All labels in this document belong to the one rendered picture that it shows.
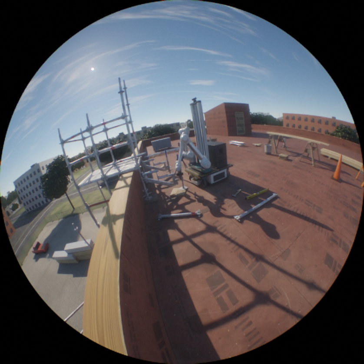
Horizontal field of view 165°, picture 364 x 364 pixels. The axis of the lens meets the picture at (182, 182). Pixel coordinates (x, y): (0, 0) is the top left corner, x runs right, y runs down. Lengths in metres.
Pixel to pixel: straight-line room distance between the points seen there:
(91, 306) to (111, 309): 0.14
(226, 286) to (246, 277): 0.22
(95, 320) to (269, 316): 1.26
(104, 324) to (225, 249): 1.35
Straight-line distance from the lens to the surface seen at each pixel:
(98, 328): 0.79
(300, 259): 1.75
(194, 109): 2.80
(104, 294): 0.80
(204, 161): 2.24
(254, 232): 1.77
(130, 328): 0.78
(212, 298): 1.33
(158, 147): 8.38
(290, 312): 1.51
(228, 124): 11.17
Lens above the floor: 1.31
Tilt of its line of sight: 25 degrees down
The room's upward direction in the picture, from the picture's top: 11 degrees counter-clockwise
